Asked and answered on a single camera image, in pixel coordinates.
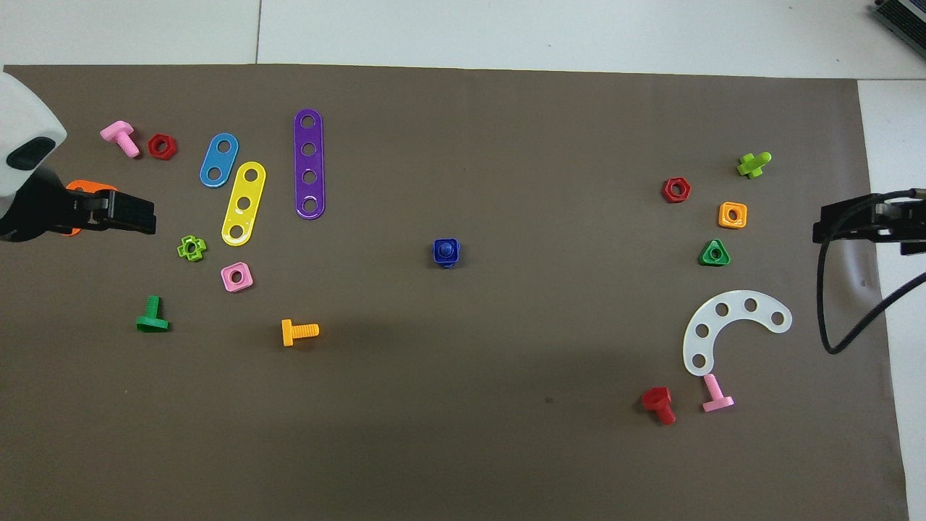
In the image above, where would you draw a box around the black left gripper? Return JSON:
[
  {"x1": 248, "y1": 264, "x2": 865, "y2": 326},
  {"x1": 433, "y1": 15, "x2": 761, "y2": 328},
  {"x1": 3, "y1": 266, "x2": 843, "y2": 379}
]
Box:
[{"x1": 0, "y1": 169, "x2": 157, "y2": 243}]

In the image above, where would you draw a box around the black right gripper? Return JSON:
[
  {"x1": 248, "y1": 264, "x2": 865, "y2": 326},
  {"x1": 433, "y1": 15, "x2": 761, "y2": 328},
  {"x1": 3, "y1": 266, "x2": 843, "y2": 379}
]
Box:
[{"x1": 812, "y1": 190, "x2": 926, "y2": 256}]

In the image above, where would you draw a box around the orange heart-shaped plastic plate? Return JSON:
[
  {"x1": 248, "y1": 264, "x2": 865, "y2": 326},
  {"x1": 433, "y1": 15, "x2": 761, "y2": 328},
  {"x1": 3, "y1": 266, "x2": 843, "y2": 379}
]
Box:
[{"x1": 61, "y1": 181, "x2": 117, "y2": 237}]

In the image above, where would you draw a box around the pink plastic bolt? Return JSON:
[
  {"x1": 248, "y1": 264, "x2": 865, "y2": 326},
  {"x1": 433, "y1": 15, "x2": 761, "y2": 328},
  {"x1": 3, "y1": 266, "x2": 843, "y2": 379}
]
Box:
[
  {"x1": 701, "y1": 373, "x2": 735, "y2": 413},
  {"x1": 100, "y1": 120, "x2": 141, "y2": 159}
]

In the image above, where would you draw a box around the dark green plastic bolt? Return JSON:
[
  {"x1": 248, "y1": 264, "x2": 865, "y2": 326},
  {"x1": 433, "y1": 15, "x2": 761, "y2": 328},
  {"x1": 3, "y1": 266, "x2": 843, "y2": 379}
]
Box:
[{"x1": 135, "y1": 295, "x2": 171, "y2": 334}]

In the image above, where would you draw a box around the blue two-hole plastic plate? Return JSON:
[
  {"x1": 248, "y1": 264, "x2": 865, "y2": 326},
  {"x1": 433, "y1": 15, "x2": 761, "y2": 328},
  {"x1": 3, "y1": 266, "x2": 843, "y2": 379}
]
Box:
[{"x1": 199, "y1": 132, "x2": 239, "y2": 189}]

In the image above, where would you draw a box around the light green cross-head bolt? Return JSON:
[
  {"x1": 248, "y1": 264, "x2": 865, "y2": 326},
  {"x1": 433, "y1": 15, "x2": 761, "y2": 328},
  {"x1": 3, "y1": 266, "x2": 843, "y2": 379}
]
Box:
[{"x1": 736, "y1": 151, "x2": 773, "y2": 179}]

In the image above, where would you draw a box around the yellow three-hole plastic plate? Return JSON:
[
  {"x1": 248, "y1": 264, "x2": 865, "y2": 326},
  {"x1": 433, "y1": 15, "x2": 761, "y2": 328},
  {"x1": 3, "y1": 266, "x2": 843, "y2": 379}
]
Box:
[{"x1": 221, "y1": 161, "x2": 267, "y2": 247}]

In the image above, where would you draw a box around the pink square plastic nut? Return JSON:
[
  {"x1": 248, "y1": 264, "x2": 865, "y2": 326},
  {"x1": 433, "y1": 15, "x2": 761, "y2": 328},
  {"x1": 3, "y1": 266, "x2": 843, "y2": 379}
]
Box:
[{"x1": 221, "y1": 262, "x2": 255, "y2": 293}]

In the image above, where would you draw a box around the white curved five-hole plate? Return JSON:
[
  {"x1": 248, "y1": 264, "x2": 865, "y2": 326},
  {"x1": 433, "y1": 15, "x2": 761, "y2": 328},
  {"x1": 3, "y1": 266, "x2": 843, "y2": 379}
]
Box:
[{"x1": 682, "y1": 290, "x2": 793, "y2": 377}]

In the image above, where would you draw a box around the purple four-hole plastic plate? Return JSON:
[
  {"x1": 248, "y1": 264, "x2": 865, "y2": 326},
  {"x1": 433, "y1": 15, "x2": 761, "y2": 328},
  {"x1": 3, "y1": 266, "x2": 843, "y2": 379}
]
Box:
[{"x1": 293, "y1": 109, "x2": 326, "y2": 220}]

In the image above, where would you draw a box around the dark ribbed device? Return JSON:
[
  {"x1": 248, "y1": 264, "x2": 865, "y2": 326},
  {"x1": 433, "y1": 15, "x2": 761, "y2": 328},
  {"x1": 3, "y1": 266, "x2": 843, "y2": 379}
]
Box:
[{"x1": 868, "y1": 0, "x2": 926, "y2": 41}]

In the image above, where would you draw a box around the orange plastic bolt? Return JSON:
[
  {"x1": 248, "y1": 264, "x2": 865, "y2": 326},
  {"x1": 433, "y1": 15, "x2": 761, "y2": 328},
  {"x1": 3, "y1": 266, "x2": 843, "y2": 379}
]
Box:
[{"x1": 281, "y1": 318, "x2": 320, "y2": 347}]

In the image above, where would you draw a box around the red plastic bolt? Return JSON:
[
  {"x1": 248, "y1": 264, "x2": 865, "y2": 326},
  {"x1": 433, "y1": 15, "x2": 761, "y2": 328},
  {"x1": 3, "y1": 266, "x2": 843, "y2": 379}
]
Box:
[{"x1": 641, "y1": 386, "x2": 677, "y2": 426}]

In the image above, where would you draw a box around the brown table mat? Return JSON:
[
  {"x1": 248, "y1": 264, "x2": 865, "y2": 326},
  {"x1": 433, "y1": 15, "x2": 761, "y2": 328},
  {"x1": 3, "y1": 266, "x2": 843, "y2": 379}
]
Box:
[{"x1": 0, "y1": 64, "x2": 911, "y2": 521}]

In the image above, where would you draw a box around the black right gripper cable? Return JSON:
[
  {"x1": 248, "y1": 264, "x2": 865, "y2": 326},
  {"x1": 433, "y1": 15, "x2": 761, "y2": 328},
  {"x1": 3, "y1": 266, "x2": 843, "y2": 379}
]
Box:
[{"x1": 816, "y1": 190, "x2": 926, "y2": 355}]

